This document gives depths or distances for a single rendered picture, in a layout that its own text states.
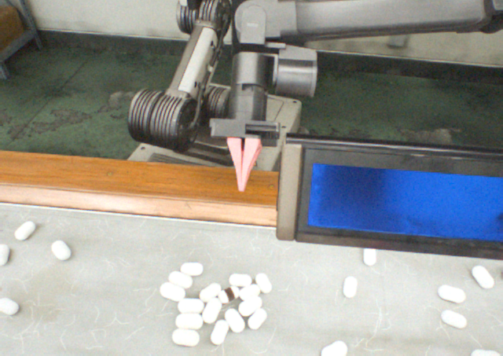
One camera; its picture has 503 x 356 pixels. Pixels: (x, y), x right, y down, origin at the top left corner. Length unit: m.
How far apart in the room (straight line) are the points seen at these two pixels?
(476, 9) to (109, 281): 0.68
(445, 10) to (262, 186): 0.40
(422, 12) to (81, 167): 0.64
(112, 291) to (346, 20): 0.53
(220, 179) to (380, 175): 0.48
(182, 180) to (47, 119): 1.74
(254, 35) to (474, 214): 0.40
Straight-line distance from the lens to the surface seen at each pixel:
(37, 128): 2.37
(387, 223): 0.30
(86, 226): 0.75
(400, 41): 2.56
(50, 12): 3.08
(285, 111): 1.41
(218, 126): 0.58
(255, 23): 0.61
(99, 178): 0.79
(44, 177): 0.83
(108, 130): 2.21
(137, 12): 2.77
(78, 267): 0.70
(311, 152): 0.28
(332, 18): 0.64
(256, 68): 0.61
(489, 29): 0.77
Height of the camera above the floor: 1.29
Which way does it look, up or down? 44 degrees down
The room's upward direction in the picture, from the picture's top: straight up
